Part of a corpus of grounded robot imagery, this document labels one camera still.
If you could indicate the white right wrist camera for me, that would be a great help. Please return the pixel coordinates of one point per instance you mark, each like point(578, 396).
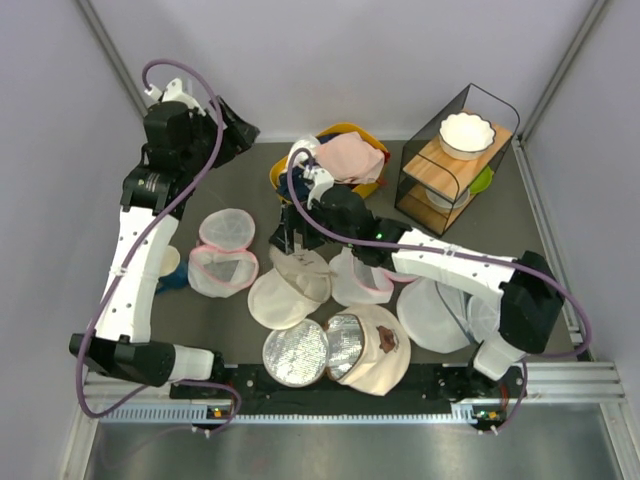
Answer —
point(322, 180)

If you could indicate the white scalloped bowl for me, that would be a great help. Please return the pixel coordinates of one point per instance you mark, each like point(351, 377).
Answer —
point(466, 137)

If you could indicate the yellow plastic basket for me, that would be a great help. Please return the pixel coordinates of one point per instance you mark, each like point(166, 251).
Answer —
point(364, 190)

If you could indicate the grey trimmed white mesh bag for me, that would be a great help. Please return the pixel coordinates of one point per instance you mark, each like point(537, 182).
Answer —
point(444, 319)

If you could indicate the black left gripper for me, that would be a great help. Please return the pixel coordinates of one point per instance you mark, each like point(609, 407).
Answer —
point(238, 135)

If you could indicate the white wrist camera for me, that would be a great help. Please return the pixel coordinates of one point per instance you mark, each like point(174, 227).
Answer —
point(175, 91)
point(322, 180)

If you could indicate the beige mesh bag with glasses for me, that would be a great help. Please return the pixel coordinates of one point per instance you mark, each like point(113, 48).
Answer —
point(296, 286)

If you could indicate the pink trimmed bag left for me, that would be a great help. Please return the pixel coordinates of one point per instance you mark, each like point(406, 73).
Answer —
point(221, 264)

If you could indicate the beige foil lined bear bag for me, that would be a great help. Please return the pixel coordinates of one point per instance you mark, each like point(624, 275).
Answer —
point(363, 347)

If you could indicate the white bra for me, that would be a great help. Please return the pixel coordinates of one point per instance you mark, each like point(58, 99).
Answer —
point(303, 149)

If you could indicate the green plastic bowl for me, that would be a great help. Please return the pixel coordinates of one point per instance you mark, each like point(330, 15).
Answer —
point(482, 182)

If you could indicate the pale pink bra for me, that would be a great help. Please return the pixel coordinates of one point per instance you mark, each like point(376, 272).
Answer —
point(350, 159)

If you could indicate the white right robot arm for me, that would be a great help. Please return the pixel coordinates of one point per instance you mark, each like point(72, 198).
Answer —
point(523, 291)

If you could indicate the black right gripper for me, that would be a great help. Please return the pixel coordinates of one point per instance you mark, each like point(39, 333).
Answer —
point(285, 238)

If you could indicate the dark blue bra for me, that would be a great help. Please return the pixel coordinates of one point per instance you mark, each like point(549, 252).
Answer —
point(301, 185)

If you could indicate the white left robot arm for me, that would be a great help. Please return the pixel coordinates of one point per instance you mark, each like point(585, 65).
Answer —
point(119, 344)

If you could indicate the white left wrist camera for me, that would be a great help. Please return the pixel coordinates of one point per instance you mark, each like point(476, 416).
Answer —
point(175, 91)

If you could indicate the pink trimmed bag centre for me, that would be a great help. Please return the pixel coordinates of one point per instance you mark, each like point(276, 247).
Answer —
point(355, 283)

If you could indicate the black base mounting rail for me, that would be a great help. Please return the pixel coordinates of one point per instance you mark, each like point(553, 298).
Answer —
point(424, 389)

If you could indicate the pink trimmed bag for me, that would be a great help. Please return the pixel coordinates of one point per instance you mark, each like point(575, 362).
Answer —
point(221, 264)
point(355, 283)

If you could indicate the black wire shelf rack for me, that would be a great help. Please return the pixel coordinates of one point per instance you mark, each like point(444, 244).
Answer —
point(425, 165)

